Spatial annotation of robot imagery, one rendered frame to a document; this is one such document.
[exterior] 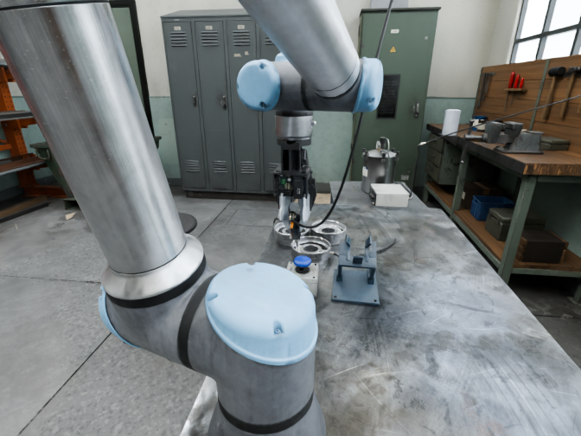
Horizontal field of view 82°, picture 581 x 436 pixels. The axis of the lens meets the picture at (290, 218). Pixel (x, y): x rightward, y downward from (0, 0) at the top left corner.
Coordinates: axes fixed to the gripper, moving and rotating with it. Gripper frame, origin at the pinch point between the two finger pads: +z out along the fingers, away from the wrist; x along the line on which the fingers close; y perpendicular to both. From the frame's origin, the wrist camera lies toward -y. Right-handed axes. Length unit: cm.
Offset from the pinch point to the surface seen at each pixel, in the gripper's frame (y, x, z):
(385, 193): -85, 30, 17
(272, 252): -10.0, -7.7, 13.1
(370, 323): 16.0, 17.5, 13.1
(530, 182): -123, 109, 18
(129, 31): -321, -242, -88
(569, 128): -166, 145, -7
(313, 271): 5.9, 5.2, 8.6
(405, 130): -302, 70, 12
